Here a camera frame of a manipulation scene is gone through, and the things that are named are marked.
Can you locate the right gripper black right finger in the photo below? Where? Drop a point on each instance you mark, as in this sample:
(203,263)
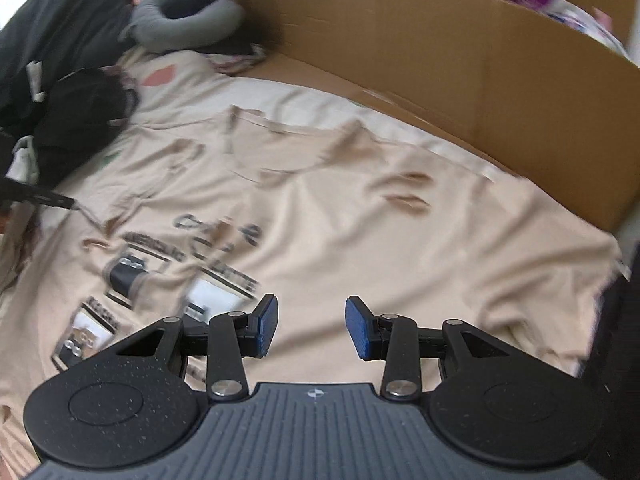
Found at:
(403,345)

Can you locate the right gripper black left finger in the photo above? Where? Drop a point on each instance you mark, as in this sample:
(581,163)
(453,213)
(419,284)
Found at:
(224,342)

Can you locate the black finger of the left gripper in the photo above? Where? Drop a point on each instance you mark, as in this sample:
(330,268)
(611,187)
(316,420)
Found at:
(13,191)

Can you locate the beige printed t-shirt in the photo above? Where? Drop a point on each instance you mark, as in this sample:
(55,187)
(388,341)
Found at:
(196,218)

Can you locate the white crumpled garment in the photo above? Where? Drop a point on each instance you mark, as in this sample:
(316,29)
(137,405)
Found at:
(24,165)

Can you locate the black garment pile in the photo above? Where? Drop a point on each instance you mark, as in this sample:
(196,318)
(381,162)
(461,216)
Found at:
(71,120)

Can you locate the dark grey blanket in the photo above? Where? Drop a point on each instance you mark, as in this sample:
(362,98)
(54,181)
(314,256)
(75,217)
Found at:
(62,36)

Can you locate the cream cartoon bed sheet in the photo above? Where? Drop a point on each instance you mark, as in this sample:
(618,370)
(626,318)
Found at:
(180,88)

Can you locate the grey elephant neck pillow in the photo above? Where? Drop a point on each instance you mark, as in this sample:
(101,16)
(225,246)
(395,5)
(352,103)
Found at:
(169,25)

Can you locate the floral patterned cloth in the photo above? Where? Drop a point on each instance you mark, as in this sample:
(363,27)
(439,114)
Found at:
(234,59)

